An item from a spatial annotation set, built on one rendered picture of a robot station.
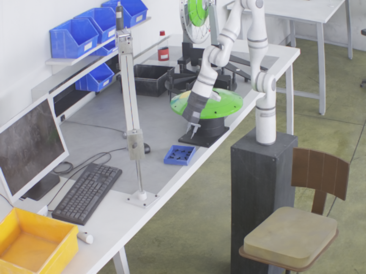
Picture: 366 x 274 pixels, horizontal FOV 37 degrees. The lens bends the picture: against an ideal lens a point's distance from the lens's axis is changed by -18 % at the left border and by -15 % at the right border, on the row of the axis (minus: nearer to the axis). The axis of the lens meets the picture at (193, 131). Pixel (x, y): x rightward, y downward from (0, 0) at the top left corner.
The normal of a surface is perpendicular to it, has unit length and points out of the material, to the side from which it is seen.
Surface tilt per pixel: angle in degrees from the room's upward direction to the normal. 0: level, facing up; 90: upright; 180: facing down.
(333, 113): 0
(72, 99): 0
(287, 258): 90
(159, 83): 93
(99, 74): 87
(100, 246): 0
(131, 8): 88
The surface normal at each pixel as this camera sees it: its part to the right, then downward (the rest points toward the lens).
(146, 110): -0.05, -0.90
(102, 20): -0.43, 0.36
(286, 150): 0.83, 0.20
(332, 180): -0.69, 0.34
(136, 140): 0.18, 0.41
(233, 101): 0.31, -0.78
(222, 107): 0.15, -0.70
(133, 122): 0.11, -0.22
